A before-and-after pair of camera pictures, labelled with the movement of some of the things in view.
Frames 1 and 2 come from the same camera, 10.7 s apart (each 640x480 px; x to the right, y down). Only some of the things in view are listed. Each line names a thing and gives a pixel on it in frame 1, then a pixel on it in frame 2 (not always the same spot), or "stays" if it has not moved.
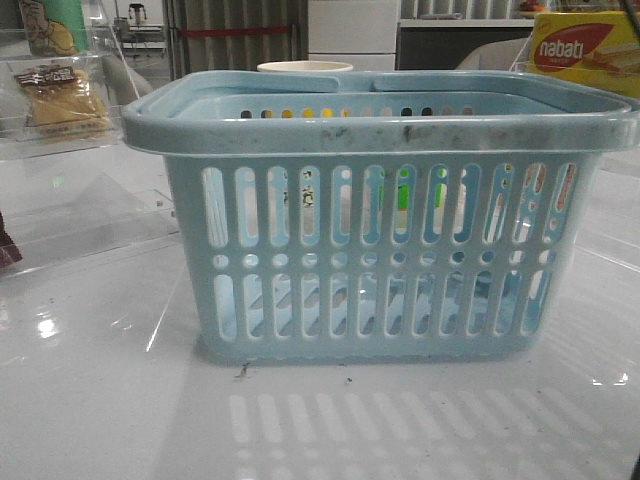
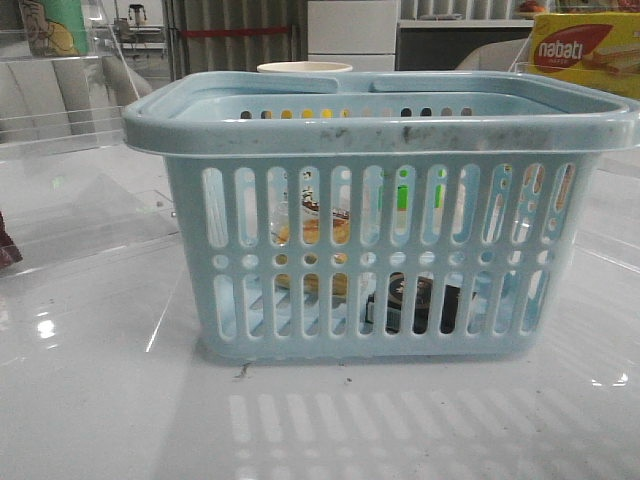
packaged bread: (61, 105) to (280, 234)
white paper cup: (305, 66) stays
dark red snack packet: (9, 253) stays
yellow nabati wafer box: (598, 48) stays
